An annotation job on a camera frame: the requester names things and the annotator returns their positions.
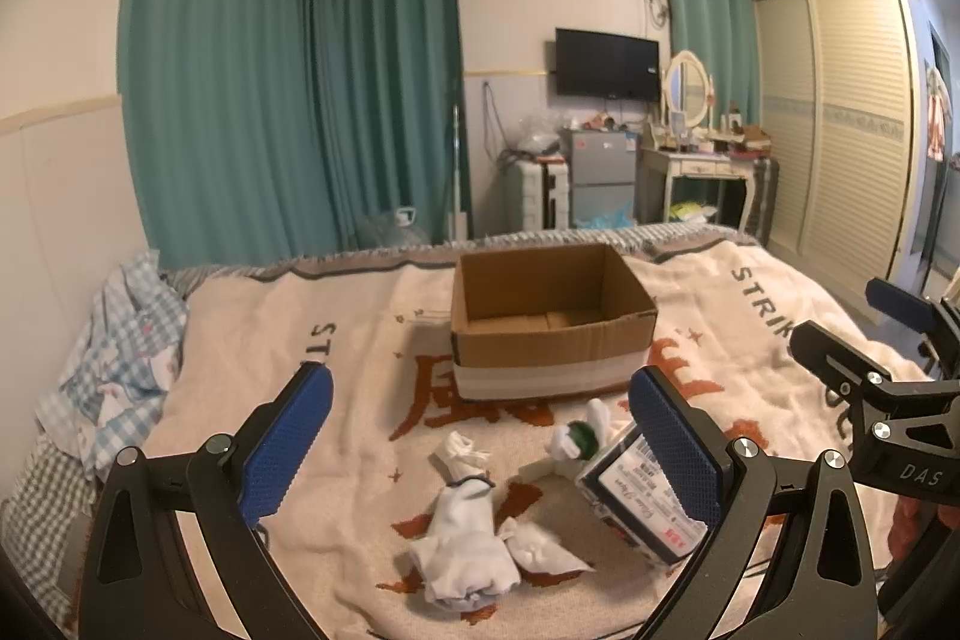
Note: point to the cream printed blanket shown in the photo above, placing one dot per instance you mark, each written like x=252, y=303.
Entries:
x=366, y=489

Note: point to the blue checkered bedding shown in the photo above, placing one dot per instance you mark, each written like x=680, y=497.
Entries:
x=109, y=397

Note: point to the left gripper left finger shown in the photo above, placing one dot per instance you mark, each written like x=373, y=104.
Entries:
x=139, y=581

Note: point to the blue plastic bags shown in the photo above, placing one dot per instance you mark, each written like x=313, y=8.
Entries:
x=620, y=218

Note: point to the white sock with green band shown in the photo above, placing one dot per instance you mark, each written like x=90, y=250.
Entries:
x=573, y=445

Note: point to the white dressing table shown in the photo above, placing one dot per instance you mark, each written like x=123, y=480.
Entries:
x=659, y=170

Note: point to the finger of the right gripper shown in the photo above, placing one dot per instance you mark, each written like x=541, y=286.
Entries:
x=920, y=315
x=856, y=377

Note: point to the grey mini fridge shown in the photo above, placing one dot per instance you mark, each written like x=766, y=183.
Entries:
x=602, y=169

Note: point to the open cardboard box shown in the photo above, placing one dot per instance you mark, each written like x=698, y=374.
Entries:
x=547, y=322

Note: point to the navy white tissue pack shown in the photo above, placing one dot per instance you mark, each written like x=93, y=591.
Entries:
x=625, y=486

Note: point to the white suitcase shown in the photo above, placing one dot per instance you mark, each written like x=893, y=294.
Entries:
x=537, y=195

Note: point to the clear water jug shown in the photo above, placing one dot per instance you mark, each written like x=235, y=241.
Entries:
x=396, y=228

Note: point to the black wall television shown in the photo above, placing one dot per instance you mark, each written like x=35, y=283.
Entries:
x=609, y=66

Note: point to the narrow teal curtain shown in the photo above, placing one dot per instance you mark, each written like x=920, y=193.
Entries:
x=723, y=35

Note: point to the large teal curtain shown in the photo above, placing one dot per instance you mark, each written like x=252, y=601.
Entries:
x=264, y=130

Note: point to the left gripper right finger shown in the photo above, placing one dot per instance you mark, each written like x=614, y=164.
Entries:
x=820, y=580

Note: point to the white flat mop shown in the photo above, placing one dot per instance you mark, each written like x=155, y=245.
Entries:
x=458, y=219

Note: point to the white sock with black band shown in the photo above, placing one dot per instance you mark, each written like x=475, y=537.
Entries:
x=465, y=566

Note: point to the cream louvered wardrobe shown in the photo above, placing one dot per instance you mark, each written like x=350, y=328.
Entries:
x=839, y=98

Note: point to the oval vanity mirror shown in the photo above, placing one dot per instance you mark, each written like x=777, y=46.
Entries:
x=687, y=90

